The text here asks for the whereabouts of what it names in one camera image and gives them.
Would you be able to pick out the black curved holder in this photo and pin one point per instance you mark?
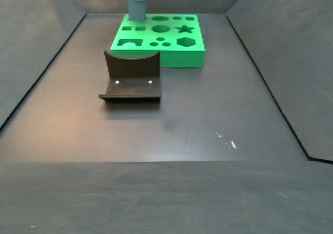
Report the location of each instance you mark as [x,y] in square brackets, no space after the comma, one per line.
[133,78]

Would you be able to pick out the blue rectangle peg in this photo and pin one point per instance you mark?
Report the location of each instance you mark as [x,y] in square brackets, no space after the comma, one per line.
[137,9]

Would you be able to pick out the green shape sorter block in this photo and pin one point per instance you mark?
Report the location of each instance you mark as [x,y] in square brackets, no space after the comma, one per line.
[169,34]

